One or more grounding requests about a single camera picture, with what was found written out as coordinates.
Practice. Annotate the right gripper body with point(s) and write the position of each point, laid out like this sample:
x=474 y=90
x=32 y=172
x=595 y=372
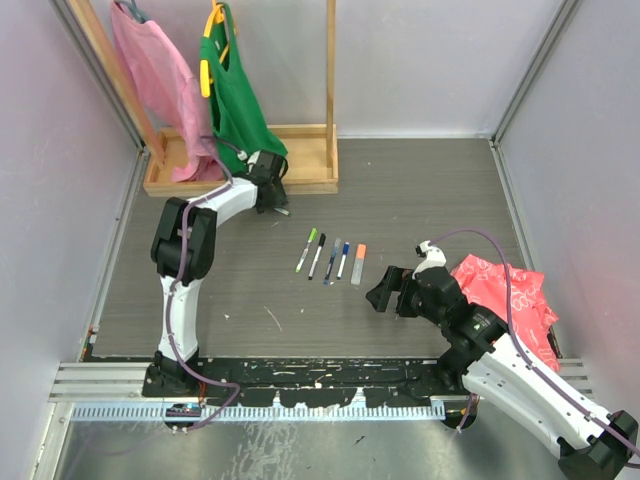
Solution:
x=410 y=296

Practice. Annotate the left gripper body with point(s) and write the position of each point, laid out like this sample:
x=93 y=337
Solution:
x=277 y=198

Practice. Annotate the translucent highlighter body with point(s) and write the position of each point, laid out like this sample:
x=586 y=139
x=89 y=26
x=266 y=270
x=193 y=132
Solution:
x=357 y=271

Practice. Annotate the white pen black tip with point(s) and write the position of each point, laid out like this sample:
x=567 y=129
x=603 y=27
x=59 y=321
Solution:
x=341 y=266

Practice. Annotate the blue pen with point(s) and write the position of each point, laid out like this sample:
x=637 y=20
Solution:
x=329 y=267

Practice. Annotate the light green pen cap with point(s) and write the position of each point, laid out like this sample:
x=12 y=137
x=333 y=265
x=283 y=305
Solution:
x=312 y=234

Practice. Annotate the black white marker pen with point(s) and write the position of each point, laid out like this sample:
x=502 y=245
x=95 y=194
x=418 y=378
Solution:
x=318 y=251

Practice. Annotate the white pen green tip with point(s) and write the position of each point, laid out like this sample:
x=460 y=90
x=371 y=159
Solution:
x=303 y=256

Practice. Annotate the orange highlighter cap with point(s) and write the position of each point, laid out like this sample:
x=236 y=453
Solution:
x=361 y=252

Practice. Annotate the green tank top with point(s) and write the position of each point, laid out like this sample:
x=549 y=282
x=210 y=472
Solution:
x=236 y=116

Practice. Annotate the red patterned cloth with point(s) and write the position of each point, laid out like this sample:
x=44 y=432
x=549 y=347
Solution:
x=484 y=283

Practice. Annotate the pink shirt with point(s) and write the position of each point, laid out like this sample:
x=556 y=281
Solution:
x=166 y=85

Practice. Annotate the blue grey hanger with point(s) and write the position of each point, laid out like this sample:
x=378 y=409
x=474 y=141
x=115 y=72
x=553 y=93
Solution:
x=135 y=12

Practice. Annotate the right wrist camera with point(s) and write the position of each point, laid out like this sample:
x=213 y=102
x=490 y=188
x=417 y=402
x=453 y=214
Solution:
x=431 y=256

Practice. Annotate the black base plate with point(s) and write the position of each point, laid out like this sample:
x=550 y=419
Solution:
x=311 y=382

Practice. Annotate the grey slotted cable duct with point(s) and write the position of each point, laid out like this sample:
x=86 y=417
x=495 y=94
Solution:
x=188 y=413

